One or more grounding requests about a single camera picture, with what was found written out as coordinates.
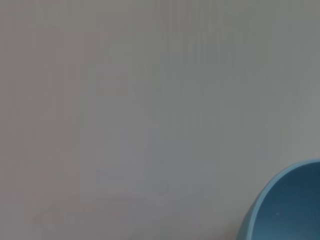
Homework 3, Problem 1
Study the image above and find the blue bowl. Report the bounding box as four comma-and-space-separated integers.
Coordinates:
236, 157, 320, 240

